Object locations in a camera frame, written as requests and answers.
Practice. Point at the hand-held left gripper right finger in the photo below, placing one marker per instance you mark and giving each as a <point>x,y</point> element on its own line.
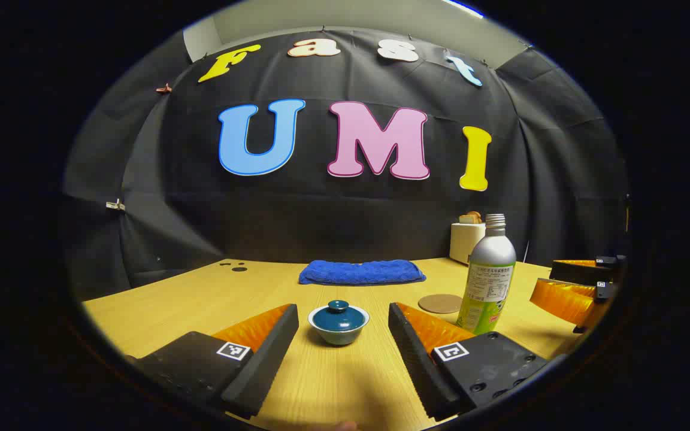
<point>414,365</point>

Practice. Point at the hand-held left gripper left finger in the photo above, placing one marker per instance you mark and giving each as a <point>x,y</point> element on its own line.
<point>267,365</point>

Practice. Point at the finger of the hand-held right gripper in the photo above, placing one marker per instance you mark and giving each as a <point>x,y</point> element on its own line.
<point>560,299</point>
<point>572,272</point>

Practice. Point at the round brown coaster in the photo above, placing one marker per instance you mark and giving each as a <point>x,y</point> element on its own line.
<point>438,303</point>

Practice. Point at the white and teal teacup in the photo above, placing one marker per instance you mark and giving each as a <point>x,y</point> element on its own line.
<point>339,339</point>

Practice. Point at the silver green water bottle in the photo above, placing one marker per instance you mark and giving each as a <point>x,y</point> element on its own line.
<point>492,257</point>

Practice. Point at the teal teacup lid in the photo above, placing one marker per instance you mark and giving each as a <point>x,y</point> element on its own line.
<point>338,320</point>

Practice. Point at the blue towel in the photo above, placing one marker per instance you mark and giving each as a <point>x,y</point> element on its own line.
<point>360,272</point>

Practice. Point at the white toaster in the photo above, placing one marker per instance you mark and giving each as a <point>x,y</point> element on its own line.
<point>463,242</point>

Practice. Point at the bread slice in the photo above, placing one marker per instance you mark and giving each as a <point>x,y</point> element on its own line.
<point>471,218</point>

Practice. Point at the black backdrop cloth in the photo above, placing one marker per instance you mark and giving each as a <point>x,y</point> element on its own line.
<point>321,221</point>

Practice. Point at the white clip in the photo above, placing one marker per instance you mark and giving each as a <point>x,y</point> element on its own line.
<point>115,205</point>

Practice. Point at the red clip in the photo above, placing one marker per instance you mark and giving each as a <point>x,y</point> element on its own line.
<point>164,89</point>

